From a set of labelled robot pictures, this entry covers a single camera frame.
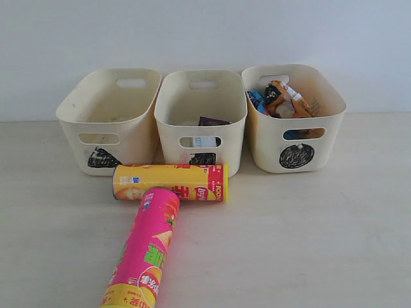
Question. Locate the white blue milk carton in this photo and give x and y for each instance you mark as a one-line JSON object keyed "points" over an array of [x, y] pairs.
{"points": [[200, 142]]}

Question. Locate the purple juice carton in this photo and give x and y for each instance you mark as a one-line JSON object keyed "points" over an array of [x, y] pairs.
{"points": [[206, 121]]}

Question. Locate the blue noodle packet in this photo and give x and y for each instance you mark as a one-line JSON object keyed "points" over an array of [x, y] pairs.
{"points": [[258, 101]]}

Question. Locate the orange noodle packet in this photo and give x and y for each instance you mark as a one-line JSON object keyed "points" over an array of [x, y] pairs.
{"points": [[281, 101]]}

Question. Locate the yellow chips can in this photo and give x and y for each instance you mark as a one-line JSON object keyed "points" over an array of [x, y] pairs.
{"points": [[188, 182]]}

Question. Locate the cream bin with square mark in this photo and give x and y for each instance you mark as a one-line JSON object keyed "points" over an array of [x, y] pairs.
{"points": [[184, 97]]}

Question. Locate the cream bin with circle mark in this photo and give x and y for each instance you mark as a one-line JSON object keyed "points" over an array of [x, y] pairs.
{"points": [[294, 145]]}

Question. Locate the cream bin with triangle mark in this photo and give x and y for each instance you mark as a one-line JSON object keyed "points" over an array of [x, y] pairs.
{"points": [[108, 119]]}

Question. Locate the pink chips can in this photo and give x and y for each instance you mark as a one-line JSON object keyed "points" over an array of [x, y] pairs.
{"points": [[137, 275]]}

